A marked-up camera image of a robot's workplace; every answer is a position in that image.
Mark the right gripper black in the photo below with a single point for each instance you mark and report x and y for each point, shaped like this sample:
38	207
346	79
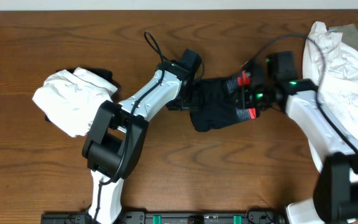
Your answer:
247	105

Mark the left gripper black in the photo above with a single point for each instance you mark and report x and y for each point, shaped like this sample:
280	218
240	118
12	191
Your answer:
183	101

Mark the black leggings red waistband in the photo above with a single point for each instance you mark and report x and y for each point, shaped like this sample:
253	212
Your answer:
223	102

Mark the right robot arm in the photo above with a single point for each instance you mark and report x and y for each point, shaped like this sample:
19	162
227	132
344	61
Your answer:
334	150

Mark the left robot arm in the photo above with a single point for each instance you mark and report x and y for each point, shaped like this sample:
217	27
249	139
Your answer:
114	143

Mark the white shirt right pile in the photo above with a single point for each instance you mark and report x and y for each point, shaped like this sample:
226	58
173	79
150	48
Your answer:
325	54

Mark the white folded garment left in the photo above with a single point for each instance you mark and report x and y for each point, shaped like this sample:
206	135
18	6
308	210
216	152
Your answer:
44	99

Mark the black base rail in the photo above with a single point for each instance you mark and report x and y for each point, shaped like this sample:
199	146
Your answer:
251	217

